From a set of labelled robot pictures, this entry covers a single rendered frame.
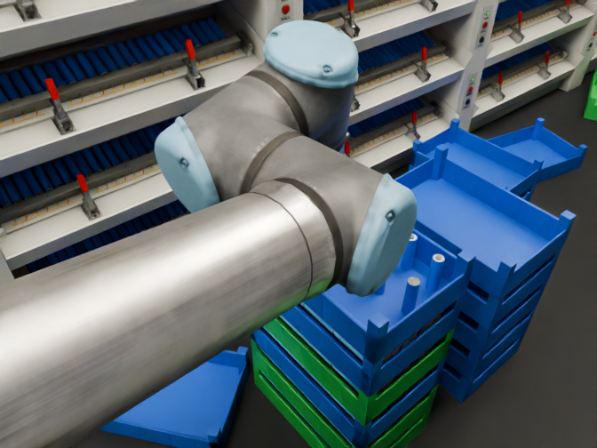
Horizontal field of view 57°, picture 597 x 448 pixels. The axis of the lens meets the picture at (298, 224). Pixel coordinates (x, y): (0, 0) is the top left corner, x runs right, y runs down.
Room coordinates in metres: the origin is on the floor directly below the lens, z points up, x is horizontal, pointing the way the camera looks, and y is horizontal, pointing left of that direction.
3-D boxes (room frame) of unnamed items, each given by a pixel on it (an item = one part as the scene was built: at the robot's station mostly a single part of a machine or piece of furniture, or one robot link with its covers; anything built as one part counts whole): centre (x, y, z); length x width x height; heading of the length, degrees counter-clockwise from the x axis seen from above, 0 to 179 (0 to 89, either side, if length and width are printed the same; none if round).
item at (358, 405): (0.61, -0.08, 0.28); 0.30 x 0.20 x 0.08; 40
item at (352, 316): (0.61, -0.08, 0.44); 0.30 x 0.20 x 0.08; 40
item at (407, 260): (0.61, -0.17, 0.44); 0.02 x 0.02 x 0.06
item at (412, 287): (0.52, -0.16, 0.44); 0.02 x 0.02 x 0.06
